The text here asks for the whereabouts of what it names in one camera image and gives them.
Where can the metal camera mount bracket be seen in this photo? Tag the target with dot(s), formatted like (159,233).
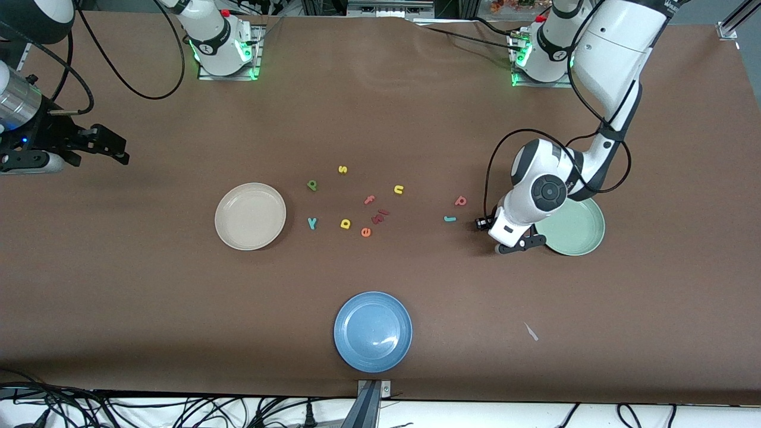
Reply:
(371,389)

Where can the aluminium frame post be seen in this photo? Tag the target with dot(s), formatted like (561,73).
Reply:
(734,21)

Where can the green round plate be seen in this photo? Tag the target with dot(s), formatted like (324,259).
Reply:
(579,229)

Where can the aluminium table frame rail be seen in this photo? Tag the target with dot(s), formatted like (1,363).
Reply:
(24,54)

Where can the beige round plate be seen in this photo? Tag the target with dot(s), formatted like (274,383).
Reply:
(250,217)

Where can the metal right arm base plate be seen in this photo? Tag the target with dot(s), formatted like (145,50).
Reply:
(229,76)

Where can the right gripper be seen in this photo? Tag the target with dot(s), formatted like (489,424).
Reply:
(43,135)

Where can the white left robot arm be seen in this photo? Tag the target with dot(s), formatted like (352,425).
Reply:
(612,53)

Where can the small white paper scrap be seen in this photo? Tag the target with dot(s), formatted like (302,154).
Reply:
(531,331)

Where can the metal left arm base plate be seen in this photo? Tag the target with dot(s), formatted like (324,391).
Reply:
(544,84)

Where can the silver power strip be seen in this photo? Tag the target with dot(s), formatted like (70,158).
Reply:
(389,7)

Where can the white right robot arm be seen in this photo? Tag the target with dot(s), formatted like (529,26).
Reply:
(214,35)

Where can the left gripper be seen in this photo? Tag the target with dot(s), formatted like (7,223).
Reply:
(483,223)

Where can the blue round plate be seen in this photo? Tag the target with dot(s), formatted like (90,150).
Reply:
(373,333)

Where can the brown table cover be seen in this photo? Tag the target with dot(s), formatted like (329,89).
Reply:
(119,297)

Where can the orange leaf decoration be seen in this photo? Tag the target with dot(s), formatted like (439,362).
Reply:
(511,5)

